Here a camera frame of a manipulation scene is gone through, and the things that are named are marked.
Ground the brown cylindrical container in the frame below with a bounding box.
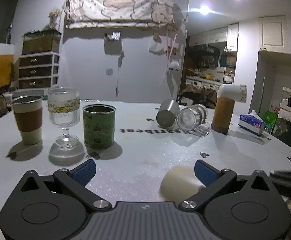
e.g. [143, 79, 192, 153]
[211, 98, 235, 135]

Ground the white drawer unit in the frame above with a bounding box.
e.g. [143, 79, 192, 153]
[18, 51, 60, 89]

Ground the green tin can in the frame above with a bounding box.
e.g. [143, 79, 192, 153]
[82, 104, 116, 149]

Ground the lying stainless steel cup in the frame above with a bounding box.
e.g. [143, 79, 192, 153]
[156, 99, 180, 128]

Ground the brown draped chair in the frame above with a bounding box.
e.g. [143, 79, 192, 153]
[180, 85, 218, 109]

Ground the patterned hanging blanket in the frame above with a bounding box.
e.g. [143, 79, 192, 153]
[63, 0, 179, 31]

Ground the ribbed stemmed glass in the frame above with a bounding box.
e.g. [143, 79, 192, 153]
[47, 88, 80, 149]

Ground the cream steel-lined cup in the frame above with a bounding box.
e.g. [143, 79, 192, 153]
[160, 166, 205, 205]

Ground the cream cup with brown sleeve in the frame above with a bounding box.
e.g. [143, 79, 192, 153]
[12, 95, 43, 145]

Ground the glass fish tank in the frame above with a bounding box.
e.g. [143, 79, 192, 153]
[22, 29, 61, 55]

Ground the blue tissue box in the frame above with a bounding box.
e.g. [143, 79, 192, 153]
[238, 110, 265, 135]

